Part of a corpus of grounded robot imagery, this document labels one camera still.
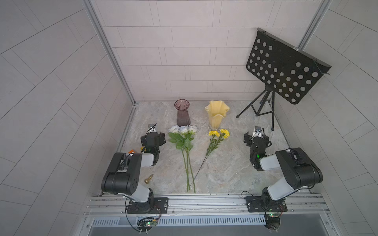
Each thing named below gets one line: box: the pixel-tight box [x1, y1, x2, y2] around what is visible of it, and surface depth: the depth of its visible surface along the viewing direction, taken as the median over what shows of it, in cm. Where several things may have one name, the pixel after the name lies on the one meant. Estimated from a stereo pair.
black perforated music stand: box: [236, 27, 332, 132], surface depth 77 cm
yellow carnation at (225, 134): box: [206, 128, 230, 157], surface depth 96 cm
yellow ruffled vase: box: [204, 100, 230, 131], surface depth 91 cm
